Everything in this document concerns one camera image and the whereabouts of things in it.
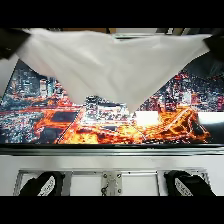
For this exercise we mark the white garment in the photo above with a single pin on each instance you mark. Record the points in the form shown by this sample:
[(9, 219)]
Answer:
[(110, 66)]

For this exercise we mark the silver frame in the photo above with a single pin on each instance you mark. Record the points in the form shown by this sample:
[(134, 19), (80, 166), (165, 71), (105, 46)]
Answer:
[(111, 181)]

